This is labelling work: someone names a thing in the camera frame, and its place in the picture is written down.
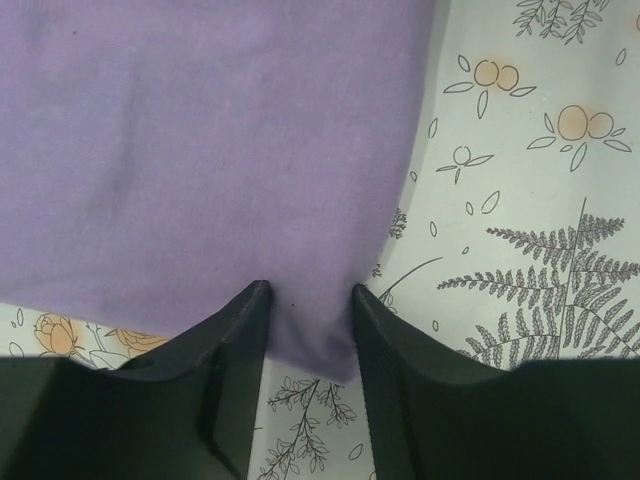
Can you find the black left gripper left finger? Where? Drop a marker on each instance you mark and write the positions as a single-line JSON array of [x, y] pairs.
[[185, 410]]

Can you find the lavender t shirt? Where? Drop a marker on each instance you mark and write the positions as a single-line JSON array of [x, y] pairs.
[[159, 156]]

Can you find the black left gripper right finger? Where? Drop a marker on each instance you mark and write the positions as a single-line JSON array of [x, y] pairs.
[[436, 414]]

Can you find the floral patterned table mat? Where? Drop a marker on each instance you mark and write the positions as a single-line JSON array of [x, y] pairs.
[[515, 238]]

